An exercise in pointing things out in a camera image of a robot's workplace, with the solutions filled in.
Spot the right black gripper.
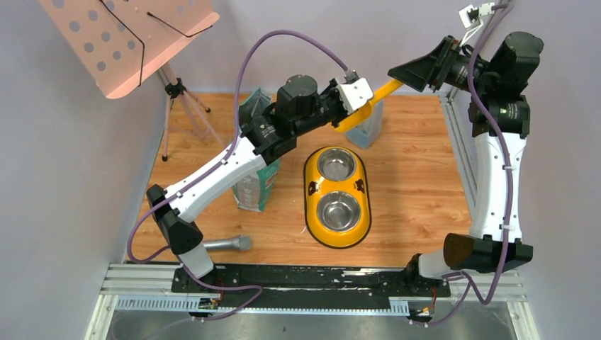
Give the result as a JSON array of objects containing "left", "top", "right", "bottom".
[{"left": 388, "top": 35, "right": 497, "bottom": 95}]

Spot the yellow plastic scoop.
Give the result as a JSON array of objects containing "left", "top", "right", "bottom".
[{"left": 335, "top": 79, "right": 403, "bottom": 132}]

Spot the green pet food bag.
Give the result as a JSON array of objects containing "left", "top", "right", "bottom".
[{"left": 230, "top": 87, "right": 281, "bottom": 213}]

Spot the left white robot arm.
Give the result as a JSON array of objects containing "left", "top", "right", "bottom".
[{"left": 146, "top": 75, "right": 349, "bottom": 293}]

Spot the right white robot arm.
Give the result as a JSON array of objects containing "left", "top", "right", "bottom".
[{"left": 388, "top": 31, "right": 544, "bottom": 296}]

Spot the clear plastic container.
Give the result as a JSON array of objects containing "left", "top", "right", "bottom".
[{"left": 344, "top": 101, "right": 383, "bottom": 149}]

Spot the yellow double bowl feeder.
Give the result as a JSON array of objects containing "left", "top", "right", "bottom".
[{"left": 303, "top": 146, "right": 372, "bottom": 249}]

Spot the grey microphone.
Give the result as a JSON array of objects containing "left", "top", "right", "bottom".
[{"left": 202, "top": 235, "right": 252, "bottom": 251}]

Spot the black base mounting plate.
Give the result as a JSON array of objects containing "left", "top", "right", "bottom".
[{"left": 201, "top": 263, "right": 451, "bottom": 298}]

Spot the pink music stand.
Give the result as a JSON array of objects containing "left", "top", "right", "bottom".
[{"left": 40, "top": 1, "right": 220, "bottom": 138}]

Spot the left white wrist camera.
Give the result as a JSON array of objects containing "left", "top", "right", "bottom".
[{"left": 334, "top": 70, "right": 373, "bottom": 116}]

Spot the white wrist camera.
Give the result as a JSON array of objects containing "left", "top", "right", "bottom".
[
  {"left": 459, "top": 2, "right": 496, "bottom": 47},
  {"left": 334, "top": 70, "right": 373, "bottom": 116}
]

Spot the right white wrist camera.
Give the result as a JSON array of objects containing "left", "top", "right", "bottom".
[{"left": 459, "top": 2, "right": 496, "bottom": 47}]

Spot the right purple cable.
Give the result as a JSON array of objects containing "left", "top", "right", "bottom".
[{"left": 406, "top": 0, "right": 515, "bottom": 327}]

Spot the aluminium frame rail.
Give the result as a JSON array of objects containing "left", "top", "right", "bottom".
[{"left": 84, "top": 93, "right": 541, "bottom": 340}]

